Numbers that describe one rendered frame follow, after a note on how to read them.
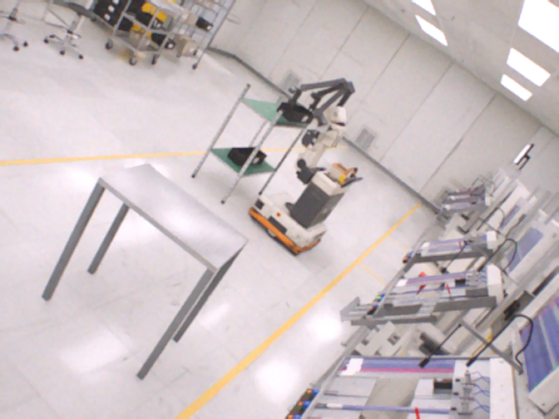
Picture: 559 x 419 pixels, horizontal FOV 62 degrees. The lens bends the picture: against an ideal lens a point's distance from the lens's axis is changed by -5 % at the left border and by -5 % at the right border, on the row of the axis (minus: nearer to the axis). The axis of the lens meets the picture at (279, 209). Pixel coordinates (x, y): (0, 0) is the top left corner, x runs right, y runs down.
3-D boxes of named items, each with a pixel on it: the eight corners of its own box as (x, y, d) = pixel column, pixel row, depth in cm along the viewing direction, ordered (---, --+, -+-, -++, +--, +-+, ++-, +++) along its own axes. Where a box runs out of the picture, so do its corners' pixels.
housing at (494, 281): (490, 308, 278) (487, 284, 278) (490, 285, 323) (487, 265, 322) (504, 306, 275) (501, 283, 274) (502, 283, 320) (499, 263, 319)
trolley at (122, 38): (101, 46, 687) (132, -15, 654) (131, 48, 773) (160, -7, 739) (130, 66, 687) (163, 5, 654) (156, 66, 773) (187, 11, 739)
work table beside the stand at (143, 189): (91, 268, 292) (147, 162, 265) (180, 340, 287) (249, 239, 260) (41, 297, 250) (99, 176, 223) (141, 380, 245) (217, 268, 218)
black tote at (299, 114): (289, 121, 463) (295, 111, 459) (275, 110, 467) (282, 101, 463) (309, 124, 515) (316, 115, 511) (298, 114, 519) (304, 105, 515)
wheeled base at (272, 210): (318, 244, 530) (331, 227, 521) (296, 256, 472) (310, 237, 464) (272, 205, 547) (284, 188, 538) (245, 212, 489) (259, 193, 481)
